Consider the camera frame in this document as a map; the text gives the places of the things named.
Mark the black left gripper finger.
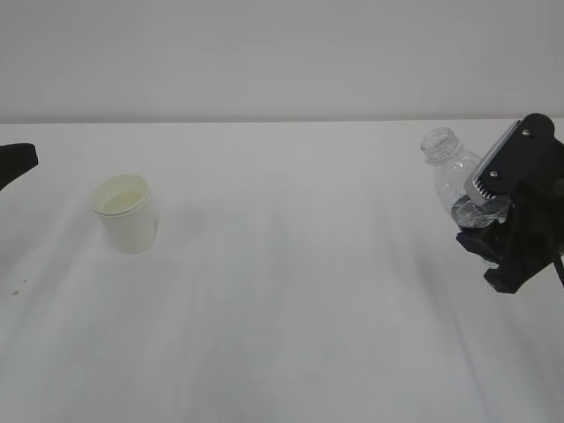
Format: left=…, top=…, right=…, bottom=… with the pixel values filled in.
left=0, top=143, right=39, bottom=189

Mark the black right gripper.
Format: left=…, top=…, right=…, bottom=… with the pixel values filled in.
left=456, top=178, right=563, bottom=294

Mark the clear water bottle green label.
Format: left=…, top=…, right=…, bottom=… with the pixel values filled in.
left=420, top=127, right=510, bottom=231

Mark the white paper cup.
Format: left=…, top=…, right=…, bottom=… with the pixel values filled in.
left=91, top=174, right=157, bottom=255

